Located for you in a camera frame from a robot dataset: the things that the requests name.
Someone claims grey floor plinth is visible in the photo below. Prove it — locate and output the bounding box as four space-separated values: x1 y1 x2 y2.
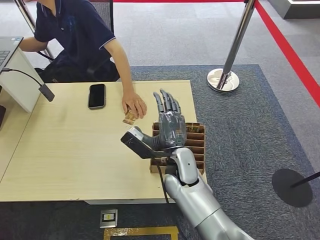
266 0 320 20

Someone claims red barrier belt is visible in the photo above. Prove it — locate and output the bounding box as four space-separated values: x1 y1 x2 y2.
254 0 320 109

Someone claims black smartphone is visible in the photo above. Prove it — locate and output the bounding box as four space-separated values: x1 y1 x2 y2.
88 83 107 111

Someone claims small dark desk object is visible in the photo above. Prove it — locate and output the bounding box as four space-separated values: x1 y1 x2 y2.
0 105 7 128

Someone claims grey laptop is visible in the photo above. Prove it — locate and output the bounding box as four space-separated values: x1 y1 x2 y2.
0 36 24 74

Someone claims silver floor socket plate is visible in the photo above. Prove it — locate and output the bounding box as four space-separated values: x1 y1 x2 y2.
100 208 118 229

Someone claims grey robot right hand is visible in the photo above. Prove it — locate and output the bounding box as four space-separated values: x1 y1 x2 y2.
146 88 187 151

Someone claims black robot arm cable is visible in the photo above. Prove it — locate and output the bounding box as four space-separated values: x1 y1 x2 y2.
155 158 171 205

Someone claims dark grey cable adapter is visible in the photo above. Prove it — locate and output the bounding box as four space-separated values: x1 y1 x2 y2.
38 83 55 103

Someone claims person's left hand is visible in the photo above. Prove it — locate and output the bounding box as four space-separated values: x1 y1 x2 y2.
122 91 148 119

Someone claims black laptop cable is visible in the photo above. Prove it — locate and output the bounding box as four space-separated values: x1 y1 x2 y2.
2 67 43 88

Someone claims wooden slotted card holder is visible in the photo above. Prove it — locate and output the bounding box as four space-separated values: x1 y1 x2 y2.
149 121 206 176

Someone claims black floor stand with pole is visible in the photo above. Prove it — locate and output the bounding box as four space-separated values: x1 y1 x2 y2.
272 168 320 209

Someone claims person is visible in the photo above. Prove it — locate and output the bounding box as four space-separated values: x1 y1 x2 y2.
19 0 148 119

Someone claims chrome stanchion post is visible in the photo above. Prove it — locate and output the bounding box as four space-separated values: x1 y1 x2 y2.
207 0 256 94

